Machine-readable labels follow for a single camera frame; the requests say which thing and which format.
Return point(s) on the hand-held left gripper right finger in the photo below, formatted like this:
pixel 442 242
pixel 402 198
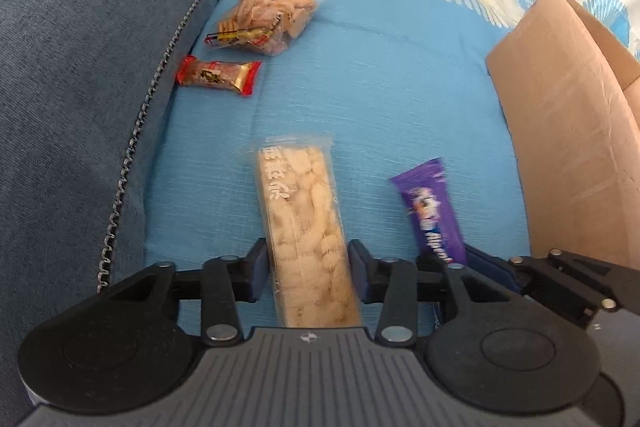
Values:
pixel 359 269

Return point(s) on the purple snack bar packet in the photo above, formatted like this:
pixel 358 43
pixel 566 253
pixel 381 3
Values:
pixel 430 212

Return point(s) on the long clear rice cracker packet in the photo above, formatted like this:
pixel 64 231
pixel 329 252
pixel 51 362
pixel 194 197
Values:
pixel 305 217

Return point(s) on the clear bag of cookies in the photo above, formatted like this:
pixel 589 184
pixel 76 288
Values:
pixel 265 14

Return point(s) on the red gold wrapped snack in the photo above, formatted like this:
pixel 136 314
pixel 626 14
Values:
pixel 217 76

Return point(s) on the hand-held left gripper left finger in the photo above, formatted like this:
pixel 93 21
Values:
pixel 257 269

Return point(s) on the brown cardboard box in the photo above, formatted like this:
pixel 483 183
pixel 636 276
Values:
pixel 565 132

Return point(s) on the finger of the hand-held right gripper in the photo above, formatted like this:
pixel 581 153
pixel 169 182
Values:
pixel 431 263
pixel 492 269

